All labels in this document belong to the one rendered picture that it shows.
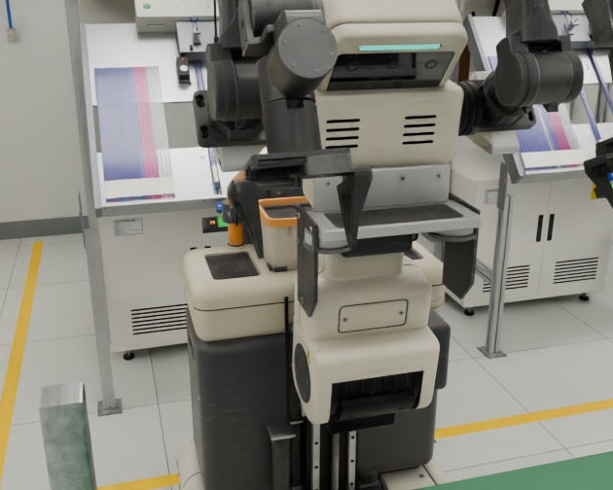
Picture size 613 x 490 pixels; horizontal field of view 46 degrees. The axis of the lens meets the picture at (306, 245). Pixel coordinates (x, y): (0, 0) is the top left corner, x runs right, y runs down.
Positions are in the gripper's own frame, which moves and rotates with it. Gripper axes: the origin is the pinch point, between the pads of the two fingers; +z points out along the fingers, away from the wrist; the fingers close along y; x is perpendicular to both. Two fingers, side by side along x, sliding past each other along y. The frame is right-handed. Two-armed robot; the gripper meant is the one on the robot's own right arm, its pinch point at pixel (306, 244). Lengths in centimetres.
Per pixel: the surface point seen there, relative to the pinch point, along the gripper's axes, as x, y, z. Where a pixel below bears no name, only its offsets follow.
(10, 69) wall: 321, -68, -135
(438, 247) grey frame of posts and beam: 222, 114, -11
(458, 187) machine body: 203, 118, -34
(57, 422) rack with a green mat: -19.0, -23.6, 11.9
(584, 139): 162, 151, -42
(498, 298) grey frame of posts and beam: 178, 116, 13
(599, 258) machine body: 207, 182, 2
